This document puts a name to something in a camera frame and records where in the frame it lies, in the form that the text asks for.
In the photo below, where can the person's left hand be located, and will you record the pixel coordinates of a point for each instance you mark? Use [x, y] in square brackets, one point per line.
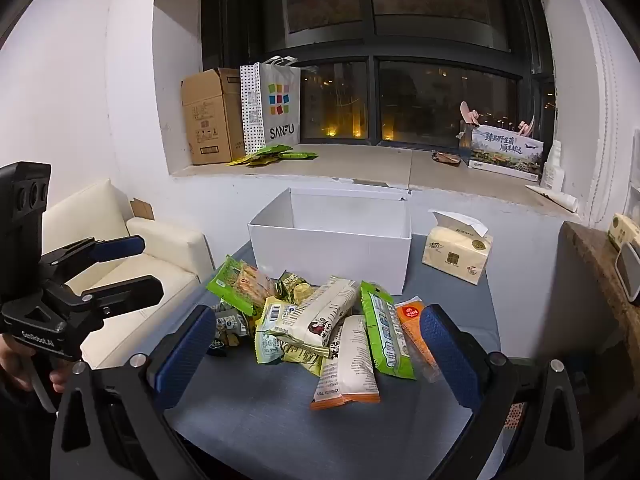
[12, 367]

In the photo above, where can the small dark snack packet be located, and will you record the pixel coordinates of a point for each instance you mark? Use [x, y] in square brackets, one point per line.
[231, 322]
[222, 347]

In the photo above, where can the yellow tissue pack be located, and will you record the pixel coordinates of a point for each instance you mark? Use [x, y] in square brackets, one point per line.
[455, 257]

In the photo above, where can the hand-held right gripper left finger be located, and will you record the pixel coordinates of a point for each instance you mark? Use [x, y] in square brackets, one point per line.
[185, 355]

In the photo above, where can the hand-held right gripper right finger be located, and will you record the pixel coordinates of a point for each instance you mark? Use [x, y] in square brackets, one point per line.
[450, 360]

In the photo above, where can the green snack packet white label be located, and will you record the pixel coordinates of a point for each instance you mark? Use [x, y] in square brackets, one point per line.
[387, 335]

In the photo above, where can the white device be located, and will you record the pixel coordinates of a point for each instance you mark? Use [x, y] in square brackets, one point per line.
[629, 272]

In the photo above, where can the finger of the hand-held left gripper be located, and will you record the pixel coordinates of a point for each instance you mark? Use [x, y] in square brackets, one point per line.
[130, 292]
[122, 247]

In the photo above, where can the white bottle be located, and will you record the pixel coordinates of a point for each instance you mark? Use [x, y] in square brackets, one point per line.
[554, 170]

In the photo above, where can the cardboard piece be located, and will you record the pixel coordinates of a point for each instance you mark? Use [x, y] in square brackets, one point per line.
[142, 208]

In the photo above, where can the cream sofa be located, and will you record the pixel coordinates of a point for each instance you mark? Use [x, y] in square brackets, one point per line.
[100, 210]

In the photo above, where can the orange dotted slipper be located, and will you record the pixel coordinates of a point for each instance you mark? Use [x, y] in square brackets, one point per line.
[513, 415]

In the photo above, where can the pile of green packets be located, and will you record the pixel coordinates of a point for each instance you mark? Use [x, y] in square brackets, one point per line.
[267, 155]

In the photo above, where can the white shopping bag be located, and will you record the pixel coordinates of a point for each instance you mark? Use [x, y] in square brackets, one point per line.
[275, 105]

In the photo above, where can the dark green snack packet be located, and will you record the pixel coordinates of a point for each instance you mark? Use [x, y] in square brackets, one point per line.
[295, 287]

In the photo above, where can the small tissue pack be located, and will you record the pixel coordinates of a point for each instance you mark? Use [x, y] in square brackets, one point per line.
[625, 230]

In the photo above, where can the wooden counter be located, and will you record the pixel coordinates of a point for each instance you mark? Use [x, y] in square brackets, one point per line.
[600, 260]

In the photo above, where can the dark framed window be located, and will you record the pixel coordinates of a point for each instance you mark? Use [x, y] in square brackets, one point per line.
[370, 45]

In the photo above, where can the brown cardboard box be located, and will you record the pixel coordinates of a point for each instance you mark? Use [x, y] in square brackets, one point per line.
[210, 120]

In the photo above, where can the brown wrapper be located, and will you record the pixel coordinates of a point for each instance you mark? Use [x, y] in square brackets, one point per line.
[445, 157]

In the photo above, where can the stone windowsill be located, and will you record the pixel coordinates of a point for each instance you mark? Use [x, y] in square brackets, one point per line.
[350, 165]

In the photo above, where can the yellow-green snack packet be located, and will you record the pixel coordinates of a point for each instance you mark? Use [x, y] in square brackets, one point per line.
[270, 350]

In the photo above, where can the green snack packet orange picture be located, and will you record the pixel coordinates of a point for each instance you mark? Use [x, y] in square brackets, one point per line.
[235, 280]

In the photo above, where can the pink plastic item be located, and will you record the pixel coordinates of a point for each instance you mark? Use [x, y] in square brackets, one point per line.
[470, 112]

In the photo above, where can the white cardboard box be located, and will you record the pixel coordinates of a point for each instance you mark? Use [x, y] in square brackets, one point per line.
[330, 255]

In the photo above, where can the printed carton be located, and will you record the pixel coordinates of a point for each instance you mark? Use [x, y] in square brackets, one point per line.
[505, 152]

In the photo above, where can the white tube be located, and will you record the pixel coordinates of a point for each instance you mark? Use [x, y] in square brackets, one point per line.
[555, 199]

